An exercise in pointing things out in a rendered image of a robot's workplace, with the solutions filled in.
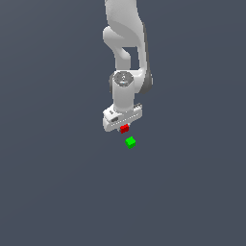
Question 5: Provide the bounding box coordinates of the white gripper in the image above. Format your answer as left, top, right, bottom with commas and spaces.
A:
102, 103, 144, 133

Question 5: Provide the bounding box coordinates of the green cube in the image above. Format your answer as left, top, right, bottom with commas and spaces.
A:
125, 135, 136, 150

